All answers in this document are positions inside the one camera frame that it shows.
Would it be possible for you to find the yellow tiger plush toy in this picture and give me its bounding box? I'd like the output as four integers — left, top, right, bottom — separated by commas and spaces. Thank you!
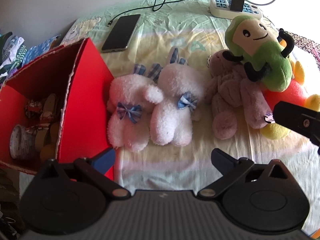
260, 39, 320, 140

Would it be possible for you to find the pink plush teddy bear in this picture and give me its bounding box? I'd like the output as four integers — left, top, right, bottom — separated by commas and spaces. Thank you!
205, 50, 271, 140

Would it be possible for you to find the green avocado plush toy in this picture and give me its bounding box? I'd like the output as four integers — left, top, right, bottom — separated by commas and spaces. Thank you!
223, 15, 295, 92

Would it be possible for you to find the white plush rabbit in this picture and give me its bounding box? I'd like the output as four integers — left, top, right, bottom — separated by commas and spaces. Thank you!
107, 63, 162, 153
144, 47, 206, 146

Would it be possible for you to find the brown gourd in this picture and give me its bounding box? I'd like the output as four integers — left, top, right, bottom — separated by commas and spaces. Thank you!
35, 93, 60, 163

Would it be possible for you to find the brown patterned side table cloth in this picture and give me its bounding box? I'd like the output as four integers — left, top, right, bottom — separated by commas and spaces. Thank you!
287, 31, 319, 68

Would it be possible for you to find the patterned ceramic cup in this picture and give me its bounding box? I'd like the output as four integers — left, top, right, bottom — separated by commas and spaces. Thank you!
9, 125, 35, 160

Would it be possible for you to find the red cardboard box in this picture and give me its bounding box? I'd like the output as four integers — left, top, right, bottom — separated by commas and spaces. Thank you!
1, 38, 113, 174

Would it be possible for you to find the black smartphone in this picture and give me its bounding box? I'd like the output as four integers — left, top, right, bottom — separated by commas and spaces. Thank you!
101, 14, 140, 53

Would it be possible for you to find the blue patterned towel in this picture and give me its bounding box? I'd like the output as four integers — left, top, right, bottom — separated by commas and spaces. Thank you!
22, 35, 60, 67

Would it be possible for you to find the white power strip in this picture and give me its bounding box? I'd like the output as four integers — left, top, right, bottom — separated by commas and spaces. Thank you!
209, 0, 263, 20

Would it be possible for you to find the pile of folded clothes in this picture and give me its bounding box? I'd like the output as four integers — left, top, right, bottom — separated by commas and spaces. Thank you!
1, 31, 27, 85

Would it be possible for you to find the black charging cable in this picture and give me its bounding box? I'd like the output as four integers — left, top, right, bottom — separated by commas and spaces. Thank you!
107, 0, 192, 28

